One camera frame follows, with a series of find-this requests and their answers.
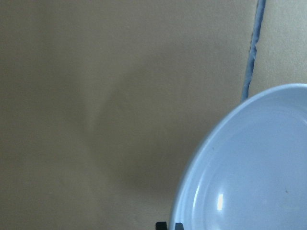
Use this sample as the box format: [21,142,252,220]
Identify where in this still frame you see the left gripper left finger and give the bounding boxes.
[155,221,167,230]

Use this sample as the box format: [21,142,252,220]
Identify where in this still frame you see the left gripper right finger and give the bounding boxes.
[174,223,184,230]

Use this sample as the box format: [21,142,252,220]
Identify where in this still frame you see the blue plate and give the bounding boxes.
[168,84,307,230]

